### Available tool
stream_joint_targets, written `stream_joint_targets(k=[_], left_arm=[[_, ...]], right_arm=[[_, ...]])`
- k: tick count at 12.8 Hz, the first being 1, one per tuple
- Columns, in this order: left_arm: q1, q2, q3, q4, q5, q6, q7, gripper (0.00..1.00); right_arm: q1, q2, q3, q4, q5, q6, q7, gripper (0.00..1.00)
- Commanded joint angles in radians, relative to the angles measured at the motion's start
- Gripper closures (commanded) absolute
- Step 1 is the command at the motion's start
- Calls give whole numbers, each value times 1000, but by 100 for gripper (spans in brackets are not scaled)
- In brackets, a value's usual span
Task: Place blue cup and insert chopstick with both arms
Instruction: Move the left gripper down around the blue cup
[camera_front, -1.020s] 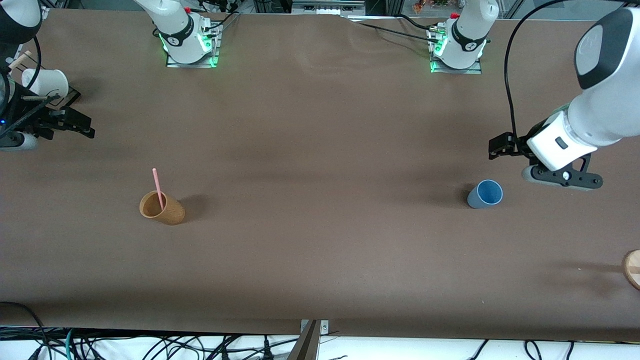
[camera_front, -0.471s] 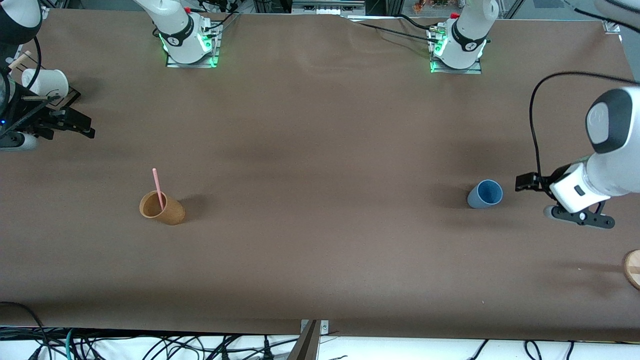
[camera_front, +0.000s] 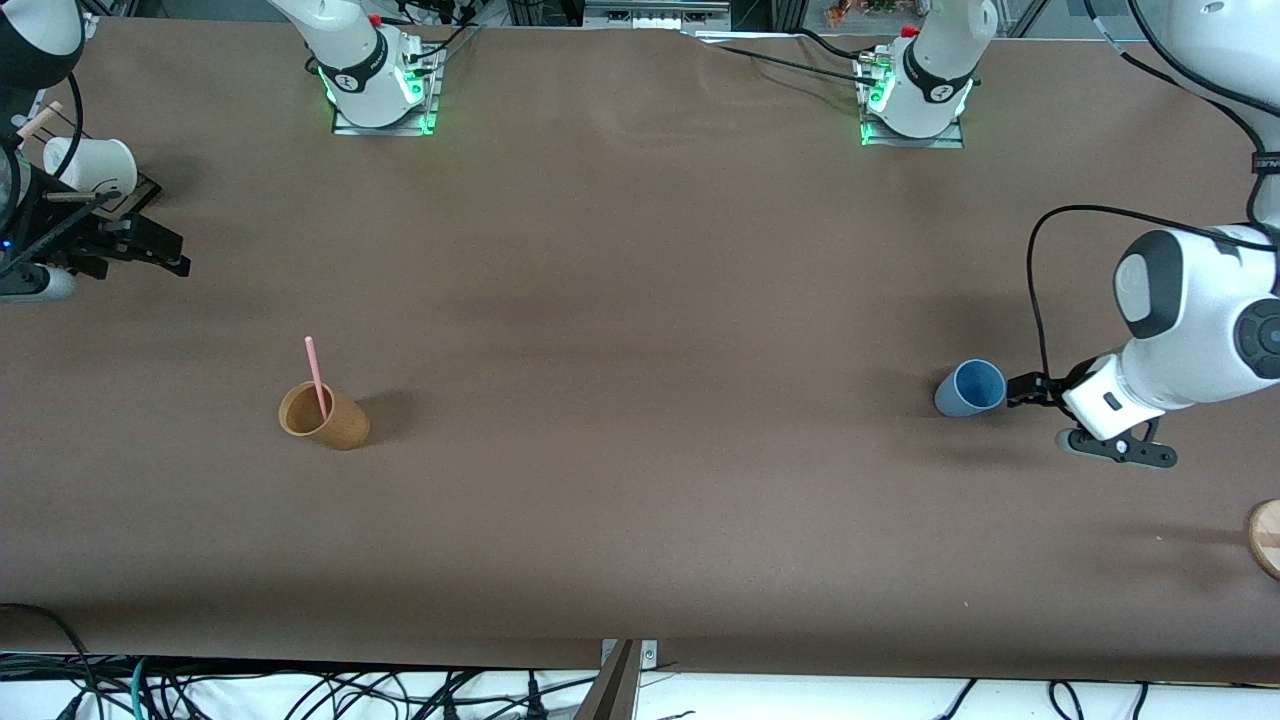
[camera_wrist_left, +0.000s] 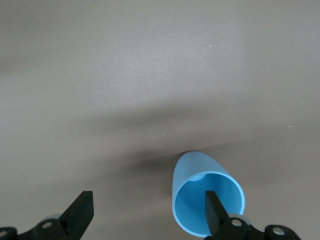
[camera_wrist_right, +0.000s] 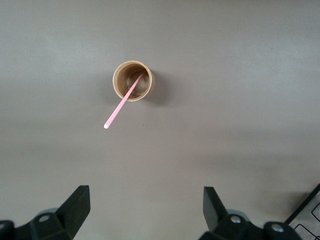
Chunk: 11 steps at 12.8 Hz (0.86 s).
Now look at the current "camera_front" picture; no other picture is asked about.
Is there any blue cup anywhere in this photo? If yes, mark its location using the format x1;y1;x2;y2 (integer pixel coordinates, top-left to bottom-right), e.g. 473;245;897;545
934;358;1007;419

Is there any pink chopstick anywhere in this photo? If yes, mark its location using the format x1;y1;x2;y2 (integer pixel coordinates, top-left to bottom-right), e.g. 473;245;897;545
304;336;331;419

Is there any white cup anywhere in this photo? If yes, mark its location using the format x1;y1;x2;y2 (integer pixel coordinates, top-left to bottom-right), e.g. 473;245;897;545
42;137;138;196

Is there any brown wooden cup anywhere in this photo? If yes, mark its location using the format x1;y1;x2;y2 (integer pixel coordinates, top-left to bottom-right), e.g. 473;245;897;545
278;380;372;452

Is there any light wooden stick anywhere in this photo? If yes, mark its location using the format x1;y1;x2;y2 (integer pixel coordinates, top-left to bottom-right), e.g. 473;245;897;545
14;100;63;141

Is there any round wooden disc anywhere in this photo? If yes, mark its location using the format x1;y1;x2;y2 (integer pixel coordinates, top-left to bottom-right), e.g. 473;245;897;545
1245;498;1280;581

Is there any dark brown pole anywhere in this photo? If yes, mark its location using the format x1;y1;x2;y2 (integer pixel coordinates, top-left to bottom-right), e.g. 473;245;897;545
572;640;641;720

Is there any grey power strip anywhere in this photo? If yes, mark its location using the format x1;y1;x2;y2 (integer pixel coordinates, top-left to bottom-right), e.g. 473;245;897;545
583;0;733;31

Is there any black wire rack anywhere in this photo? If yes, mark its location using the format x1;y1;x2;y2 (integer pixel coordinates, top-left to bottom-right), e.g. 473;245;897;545
100;172;163;216

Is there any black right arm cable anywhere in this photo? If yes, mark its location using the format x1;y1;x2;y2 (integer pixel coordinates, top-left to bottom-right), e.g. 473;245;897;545
0;70;121;276

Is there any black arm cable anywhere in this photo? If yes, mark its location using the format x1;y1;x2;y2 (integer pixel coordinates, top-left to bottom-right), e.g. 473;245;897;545
1027;0;1279;386
0;70;121;276

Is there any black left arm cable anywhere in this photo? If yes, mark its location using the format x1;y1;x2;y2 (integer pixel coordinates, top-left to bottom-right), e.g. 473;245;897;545
1027;0;1279;386

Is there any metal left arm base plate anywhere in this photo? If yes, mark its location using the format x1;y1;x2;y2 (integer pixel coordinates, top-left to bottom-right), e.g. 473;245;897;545
858;52;967;150

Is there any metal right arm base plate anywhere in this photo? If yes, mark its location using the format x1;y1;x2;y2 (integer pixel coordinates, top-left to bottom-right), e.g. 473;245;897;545
330;42;441;137

